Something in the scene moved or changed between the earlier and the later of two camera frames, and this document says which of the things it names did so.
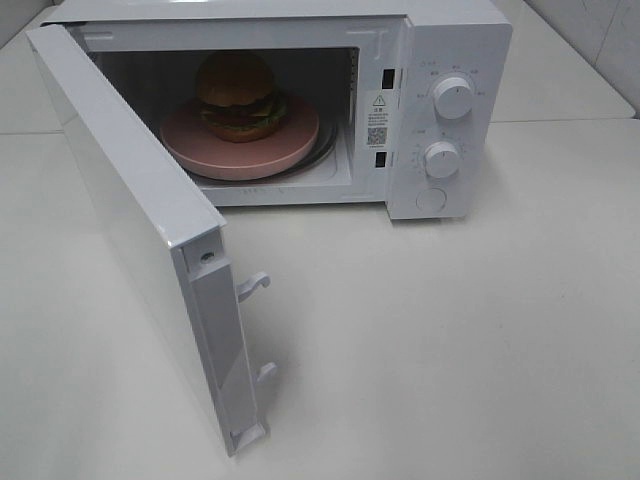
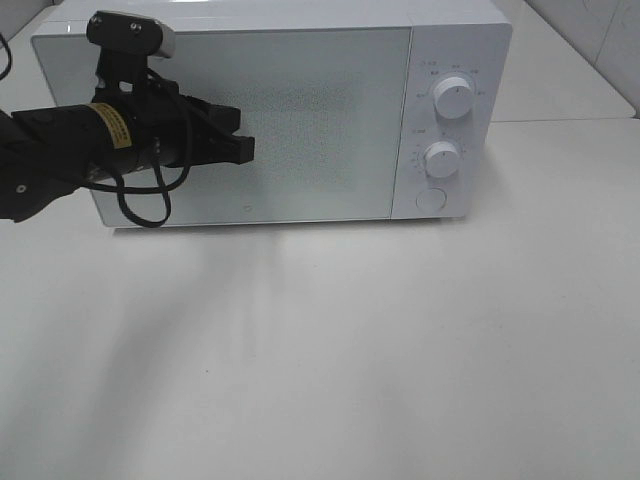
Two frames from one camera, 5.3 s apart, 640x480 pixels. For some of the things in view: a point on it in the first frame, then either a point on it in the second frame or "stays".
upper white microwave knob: [453, 98] stays
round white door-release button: [431, 199] stays
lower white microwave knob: [442, 159] stays
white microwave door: [181, 234] to [328, 107]
